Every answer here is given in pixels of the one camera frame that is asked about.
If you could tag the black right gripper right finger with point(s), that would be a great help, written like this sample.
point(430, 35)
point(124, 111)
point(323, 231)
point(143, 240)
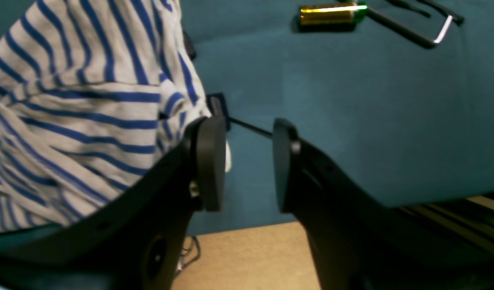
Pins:
point(359, 244)

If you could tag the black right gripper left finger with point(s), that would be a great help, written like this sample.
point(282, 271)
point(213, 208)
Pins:
point(133, 243)

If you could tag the blue white striped T-shirt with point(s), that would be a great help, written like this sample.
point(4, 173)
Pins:
point(92, 94)

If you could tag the teal table cloth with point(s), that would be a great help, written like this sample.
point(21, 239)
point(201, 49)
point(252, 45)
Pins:
point(410, 125)

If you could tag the metal hex key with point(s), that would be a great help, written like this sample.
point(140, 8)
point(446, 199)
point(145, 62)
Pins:
point(424, 22)

